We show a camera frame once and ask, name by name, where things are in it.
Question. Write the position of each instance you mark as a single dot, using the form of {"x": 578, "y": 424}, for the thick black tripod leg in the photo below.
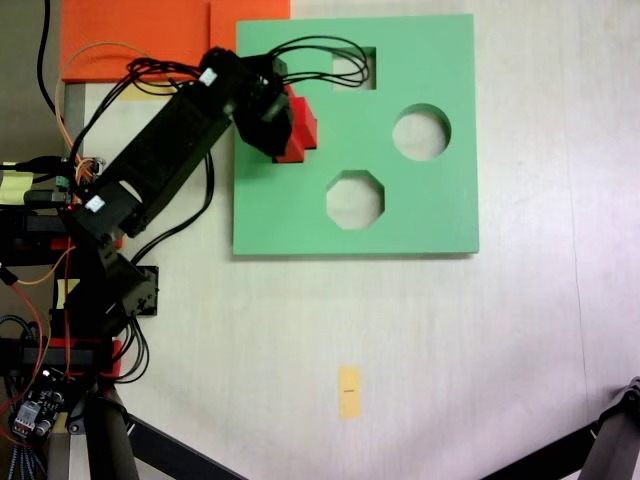
{"x": 620, "y": 430}
{"x": 110, "y": 440}

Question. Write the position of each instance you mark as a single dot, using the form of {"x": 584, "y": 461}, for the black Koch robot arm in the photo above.
{"x": 165, "y": 135}

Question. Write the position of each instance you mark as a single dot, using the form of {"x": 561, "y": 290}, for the yellow sticky note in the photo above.
{"x": 15, "y": 182}

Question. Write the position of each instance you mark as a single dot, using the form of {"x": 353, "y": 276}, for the yellow tape marker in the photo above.
{"x": 349, "y": 395}

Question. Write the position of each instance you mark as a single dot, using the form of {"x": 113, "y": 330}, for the wide yellow tape strip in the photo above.
{"x": 132, "y": 95}

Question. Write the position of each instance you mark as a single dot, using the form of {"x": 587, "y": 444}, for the green shape-hole board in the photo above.
{"x": 425, "y": 200}

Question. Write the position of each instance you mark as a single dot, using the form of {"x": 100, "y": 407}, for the yellow tape under arm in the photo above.
{"x": 67, "y": 290}

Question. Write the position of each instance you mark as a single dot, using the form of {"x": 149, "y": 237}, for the red cross block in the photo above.
{"x": 302, "y": 125}

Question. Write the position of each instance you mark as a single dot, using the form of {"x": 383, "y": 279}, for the large orange flat block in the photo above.
{"x": 135, "y": 35}

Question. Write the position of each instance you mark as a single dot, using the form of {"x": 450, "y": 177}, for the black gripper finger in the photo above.
{"x": 281, "y": 132}

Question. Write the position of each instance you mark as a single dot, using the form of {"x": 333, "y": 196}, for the small black converter board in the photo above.
{"x": 35, "y": 410}

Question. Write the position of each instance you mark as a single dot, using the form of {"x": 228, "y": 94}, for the black USB plug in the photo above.
{"x": 47, "y": 163}

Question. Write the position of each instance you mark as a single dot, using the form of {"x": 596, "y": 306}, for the flat black tripod strut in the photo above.
{"x": 175, "y": 450}
{"x": 545, "y": 457}

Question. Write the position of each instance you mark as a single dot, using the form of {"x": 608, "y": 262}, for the red and black clamp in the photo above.
{"x": 115, "y": 357}
{"x": 119, "y": 243}

